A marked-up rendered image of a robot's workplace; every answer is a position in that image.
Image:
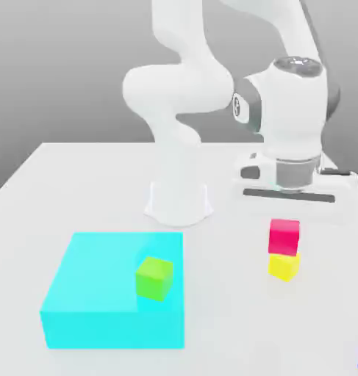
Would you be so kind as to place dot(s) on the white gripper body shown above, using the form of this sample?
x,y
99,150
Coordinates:
x,y
287,207

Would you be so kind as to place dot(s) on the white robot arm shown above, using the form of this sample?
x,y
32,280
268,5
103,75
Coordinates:
x,y
178,88

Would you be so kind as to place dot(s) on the small red cube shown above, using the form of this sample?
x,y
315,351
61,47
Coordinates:
x,y
283,238

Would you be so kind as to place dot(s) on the small yellow cube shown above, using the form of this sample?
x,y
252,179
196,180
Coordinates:
x,y
283,268

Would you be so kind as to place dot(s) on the small green cube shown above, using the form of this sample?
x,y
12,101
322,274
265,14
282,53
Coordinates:
x,y
153,279

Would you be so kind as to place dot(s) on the large cyan box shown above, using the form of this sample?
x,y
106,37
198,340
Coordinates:
x,y
96,293

